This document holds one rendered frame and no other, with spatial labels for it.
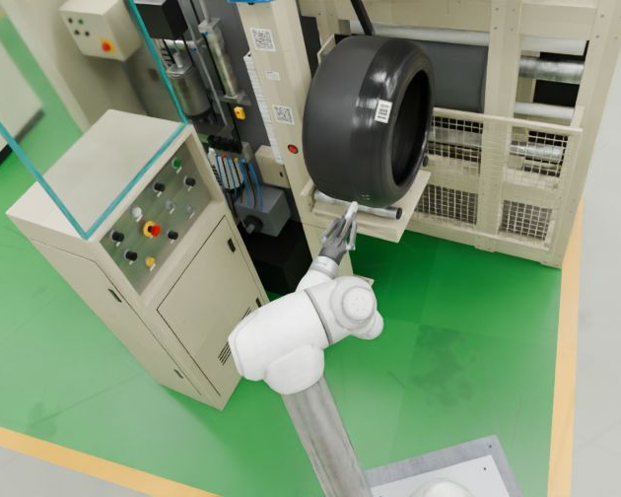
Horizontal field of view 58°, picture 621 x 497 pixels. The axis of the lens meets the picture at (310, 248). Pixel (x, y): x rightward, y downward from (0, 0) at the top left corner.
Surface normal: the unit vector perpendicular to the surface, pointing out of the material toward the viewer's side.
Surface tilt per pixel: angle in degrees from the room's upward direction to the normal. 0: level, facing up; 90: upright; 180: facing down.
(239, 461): 0
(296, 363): 61
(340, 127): 53
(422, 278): 0
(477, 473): 3
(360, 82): 25
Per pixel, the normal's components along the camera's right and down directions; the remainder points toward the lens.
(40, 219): -0.18, -0.62
